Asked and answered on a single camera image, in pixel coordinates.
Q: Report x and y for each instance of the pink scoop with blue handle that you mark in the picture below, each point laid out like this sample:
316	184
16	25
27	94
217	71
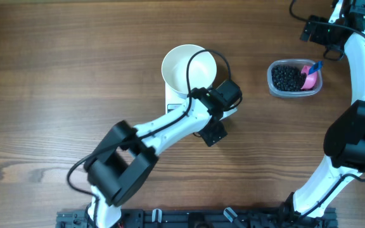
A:
311	75

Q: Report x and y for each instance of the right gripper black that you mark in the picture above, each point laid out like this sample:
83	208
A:
316	35

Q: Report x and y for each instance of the white bowl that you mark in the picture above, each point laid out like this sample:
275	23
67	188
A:
202	69

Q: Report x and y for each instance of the black mounting rail base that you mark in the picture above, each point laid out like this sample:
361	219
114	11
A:
265	217

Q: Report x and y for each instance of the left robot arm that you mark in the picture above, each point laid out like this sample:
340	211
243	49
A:
123	160

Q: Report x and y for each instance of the black beans pile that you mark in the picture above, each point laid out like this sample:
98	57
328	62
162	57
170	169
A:
287	78

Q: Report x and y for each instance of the white digital kitchen scale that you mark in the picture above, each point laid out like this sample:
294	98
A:
173	101

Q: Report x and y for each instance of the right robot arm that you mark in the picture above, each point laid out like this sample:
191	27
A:
344	142

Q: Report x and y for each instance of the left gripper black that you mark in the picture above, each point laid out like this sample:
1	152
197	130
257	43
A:
211	133

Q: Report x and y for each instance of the clear plastic container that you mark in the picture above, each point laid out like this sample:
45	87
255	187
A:
298	63

